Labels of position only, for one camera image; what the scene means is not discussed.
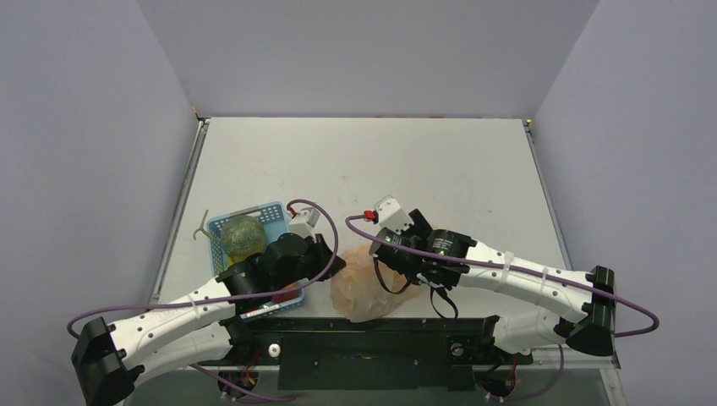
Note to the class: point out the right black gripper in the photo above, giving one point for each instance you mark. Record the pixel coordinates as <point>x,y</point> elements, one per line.
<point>386,255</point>

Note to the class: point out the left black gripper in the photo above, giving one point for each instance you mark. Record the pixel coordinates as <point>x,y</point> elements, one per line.
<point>324,255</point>

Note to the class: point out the beige plastic bag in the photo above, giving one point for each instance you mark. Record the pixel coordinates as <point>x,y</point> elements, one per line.
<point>360,293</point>

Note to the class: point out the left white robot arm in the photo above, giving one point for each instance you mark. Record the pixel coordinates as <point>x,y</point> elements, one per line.
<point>111,359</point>

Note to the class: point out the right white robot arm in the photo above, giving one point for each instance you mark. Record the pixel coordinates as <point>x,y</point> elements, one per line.
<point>572,307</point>

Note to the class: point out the fake peach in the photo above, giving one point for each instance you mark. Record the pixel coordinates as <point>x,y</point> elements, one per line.
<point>290,292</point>

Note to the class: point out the green fake melon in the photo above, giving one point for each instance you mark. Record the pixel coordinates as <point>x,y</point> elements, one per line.
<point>241,237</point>

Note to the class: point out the blue plastic basket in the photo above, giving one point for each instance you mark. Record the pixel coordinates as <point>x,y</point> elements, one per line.
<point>274,222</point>

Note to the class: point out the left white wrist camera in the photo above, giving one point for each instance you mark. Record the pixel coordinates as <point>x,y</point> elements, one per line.
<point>303,223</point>

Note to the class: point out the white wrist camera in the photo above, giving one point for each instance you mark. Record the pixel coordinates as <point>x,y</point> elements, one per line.
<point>303,223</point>
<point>388,213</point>

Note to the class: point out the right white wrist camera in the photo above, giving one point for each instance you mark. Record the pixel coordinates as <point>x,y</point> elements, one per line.
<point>388,213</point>

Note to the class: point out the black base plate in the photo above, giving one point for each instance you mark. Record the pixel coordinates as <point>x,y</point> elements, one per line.
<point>384,354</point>

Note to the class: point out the aluminium rail frame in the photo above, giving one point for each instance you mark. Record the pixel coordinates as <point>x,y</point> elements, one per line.
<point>585,381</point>

